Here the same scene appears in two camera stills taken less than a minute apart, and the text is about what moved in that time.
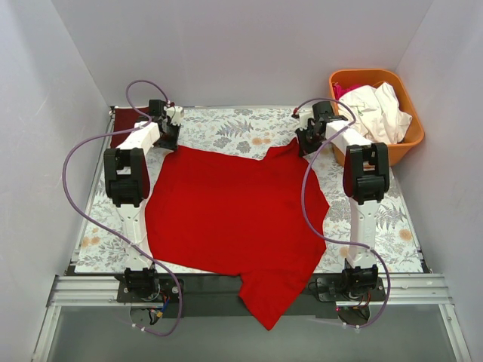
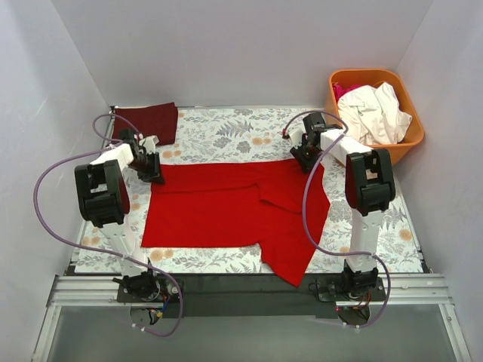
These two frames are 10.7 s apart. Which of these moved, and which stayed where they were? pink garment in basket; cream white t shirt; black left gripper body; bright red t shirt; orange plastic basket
Moved: black left gripper body; bright red t shirt
Stayed: orange plastic basket; cream white t shirt; pink garment in basket
